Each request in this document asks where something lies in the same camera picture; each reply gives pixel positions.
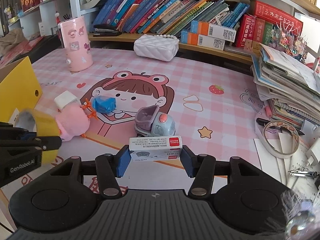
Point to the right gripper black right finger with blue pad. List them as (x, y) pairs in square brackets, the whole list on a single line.
[(200, 167)]

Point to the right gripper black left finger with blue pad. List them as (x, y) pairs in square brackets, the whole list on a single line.
[(109, 167)]

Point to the yellow tape roll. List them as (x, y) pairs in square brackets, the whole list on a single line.
[(44, 127)]

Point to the white staples box red label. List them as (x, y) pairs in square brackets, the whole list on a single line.
[(155, 148)]

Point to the pink plush chick toy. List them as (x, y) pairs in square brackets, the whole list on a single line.
[(73, 118)]

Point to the yellow cardboard box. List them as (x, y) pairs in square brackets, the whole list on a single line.
[(20, 88)]

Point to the grey blue toy truck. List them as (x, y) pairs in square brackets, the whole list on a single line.
[(151, 122)]

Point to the blue crumpled wrapper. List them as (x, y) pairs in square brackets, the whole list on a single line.
[(104, 104)]

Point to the pink cartoon desk mat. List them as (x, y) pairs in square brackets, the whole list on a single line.
[(214, 113)]

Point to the white square charger block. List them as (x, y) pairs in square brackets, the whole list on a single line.
[(65, 99)]

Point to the brown folded cloth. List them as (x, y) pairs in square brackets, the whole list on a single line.
[(12, 39)]

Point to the white power adapter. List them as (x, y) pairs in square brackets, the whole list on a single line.
[(313, 154)]

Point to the stack of papers and notebooks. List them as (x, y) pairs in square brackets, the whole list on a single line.
[(286, 86)]

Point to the white quilted handbag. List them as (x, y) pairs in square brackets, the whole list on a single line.
[(159, 47)]

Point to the lower orange white box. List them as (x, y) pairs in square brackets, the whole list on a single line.
[(201, 40)]

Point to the orange white box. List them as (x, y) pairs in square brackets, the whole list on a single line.
[(212, 30), (201, 40)]

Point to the pink cylindrical humidifier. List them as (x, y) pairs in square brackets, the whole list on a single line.
[(75, 42)]

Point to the upper orange white box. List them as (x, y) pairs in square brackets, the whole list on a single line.
[(212, 30)]

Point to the row of leaning books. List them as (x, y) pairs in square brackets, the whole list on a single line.
[(163, 17)]

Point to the red dictionary on top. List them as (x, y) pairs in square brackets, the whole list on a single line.
[(275, 16)]

